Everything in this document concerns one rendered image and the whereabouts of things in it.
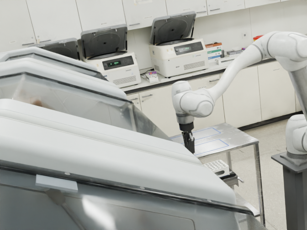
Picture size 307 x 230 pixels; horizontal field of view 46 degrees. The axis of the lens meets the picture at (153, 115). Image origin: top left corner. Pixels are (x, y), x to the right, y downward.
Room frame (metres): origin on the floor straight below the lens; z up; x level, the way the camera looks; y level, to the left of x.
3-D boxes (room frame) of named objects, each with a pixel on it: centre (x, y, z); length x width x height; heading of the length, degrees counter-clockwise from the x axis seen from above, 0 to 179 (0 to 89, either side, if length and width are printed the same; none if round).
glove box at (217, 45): (4.75, -0.91, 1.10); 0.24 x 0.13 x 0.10; 102
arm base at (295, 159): (2.02, -0.84, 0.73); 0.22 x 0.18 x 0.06; 13
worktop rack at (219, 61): (4.45, -1.04, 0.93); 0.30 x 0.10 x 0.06; 95
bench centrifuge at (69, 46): (4.14, 0.97, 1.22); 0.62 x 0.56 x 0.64; 11
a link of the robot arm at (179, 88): (1.73, -0.16, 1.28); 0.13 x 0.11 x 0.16; 18
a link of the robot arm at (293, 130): (1.99, -0.85, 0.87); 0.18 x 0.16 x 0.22; 18
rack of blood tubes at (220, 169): (1.75, -0.19, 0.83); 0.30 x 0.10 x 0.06; 103
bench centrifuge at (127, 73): (4.28, 0.41, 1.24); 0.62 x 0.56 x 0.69; 14
